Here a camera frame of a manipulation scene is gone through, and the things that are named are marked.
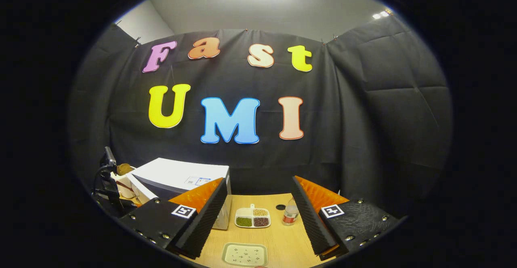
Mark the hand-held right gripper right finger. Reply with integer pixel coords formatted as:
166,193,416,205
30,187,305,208
291,175,401,260

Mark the pale green speckled tray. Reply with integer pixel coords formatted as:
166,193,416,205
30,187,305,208
222,242,269,267

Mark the clear bottle with red label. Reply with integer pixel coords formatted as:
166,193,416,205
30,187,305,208
282,198,300,226

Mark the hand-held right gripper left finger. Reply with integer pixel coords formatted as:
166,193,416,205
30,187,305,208
119,177,228,260

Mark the divided white dish with beans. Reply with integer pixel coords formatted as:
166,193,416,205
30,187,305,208
235,204,271,229

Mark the white microwave oven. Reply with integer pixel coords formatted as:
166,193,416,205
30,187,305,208
126,158,232,230

